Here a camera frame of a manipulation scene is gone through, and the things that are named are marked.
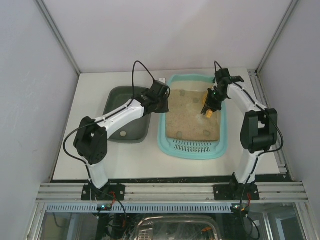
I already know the aluminium right side rail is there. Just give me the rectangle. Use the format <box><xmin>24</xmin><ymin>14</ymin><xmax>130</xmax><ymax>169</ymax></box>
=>
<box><xmin>248</xmin><ymin>70</ymin><xmax>288</xmax><ymax>178</ymax></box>

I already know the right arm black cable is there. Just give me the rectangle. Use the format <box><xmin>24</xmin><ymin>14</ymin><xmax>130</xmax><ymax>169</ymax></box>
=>
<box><xmin>213</xmin><ymin>60</ymin><xmax>285</xmax><ymax>201</ymax></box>

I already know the grey plastic bin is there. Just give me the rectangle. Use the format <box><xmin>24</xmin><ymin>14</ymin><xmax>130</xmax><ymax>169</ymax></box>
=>
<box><xmin>103</xmin><ymin>85</ymin><xmax>152</xmax><ymax>144</ymax></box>

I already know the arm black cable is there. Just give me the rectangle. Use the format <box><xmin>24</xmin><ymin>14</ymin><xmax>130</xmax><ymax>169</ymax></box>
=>
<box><xmin>213</xmin><ymin>60</ymin><xmax>285</xmax><ymax>201</ymax></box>
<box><xmin>62</xmin><ymin>60</ymin><xmax>156</xmax><ymax>166</ymax></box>

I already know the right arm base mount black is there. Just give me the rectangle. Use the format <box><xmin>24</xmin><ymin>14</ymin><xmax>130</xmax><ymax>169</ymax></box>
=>
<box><xmin>213</xmin><ymin>181</ymin><xmax>260</xmax><ymax>201</ymax></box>

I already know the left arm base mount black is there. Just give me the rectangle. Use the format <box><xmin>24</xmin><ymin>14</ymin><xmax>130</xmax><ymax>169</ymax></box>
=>
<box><xmin>81</xmin><ymin>183</ymin><xmax>126</xmax><ymax>201</ymax></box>

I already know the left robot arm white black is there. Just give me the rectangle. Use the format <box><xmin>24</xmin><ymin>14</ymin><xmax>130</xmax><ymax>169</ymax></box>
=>
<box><xmin>73</xmin><ymin>80</ymin><xmax>171</xmax><ymax>189</ymax></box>

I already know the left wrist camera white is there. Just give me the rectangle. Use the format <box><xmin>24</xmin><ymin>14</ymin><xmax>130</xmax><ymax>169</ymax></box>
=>
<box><xmin>158</xmin><ymin>78</ymin><xmax>166</xmax><ymax>84</ymax></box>

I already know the aluminium rail frame front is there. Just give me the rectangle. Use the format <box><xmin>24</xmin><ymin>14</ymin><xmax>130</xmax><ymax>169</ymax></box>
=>
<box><xmin>36</xmin><ymin>182</ymin><xmax>308</xmax><ymax>203</ymax></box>

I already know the orange litter scoop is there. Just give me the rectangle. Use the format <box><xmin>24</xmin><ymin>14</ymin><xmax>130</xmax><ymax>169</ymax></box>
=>
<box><xmin>202</xmin><ymin>92</ymin><xmax>214</xmax><ymax>119</ymax></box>

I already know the teal litter box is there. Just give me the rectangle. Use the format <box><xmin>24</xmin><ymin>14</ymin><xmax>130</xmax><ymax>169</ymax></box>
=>
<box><xmin>157</xmin><ymin>74</ymin><xmax>228</xmax><ymax>160</ymax></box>

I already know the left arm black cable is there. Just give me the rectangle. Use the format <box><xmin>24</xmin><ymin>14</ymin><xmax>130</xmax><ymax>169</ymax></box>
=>
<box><xmin>62</xmin><ymin>60</ymin><xmax>156</xmax><ymax>166</ymax></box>

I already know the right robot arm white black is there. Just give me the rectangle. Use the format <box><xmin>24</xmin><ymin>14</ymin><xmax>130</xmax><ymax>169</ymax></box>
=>
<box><xmin>201</xmin><ymin>68</ymin><xmax>280</xmax><ymax>185</ymax></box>

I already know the metal basket below table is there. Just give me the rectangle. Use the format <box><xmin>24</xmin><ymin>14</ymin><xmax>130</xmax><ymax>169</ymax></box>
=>
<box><xmin>132</xmin><ymin>215</ymin><xmax>222</xmax><ymax>240</ymax></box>

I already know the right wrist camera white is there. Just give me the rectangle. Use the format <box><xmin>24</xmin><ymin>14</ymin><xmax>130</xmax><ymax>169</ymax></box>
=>
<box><xmin>230</xmin><ymin>76</ymin><xmax>245</xmax><ymax>83</ymax></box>

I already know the blue slotted cable duct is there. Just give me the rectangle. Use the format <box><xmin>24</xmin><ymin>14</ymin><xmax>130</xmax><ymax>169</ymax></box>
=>
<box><xmin>46</xmin><ymin>203</ymin><xmax>232</xmax><ymax>214</ymax></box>

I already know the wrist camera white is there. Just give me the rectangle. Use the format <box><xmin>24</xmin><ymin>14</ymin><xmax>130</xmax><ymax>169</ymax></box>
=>
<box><xmin>158</xmin><ymin>78</ymin><xmax>166</xmax><ymax>84</ymax></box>
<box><xmin>230</xmin><ymin>76</ymin><xmax>245</xmax><ymax>83</ymax></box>

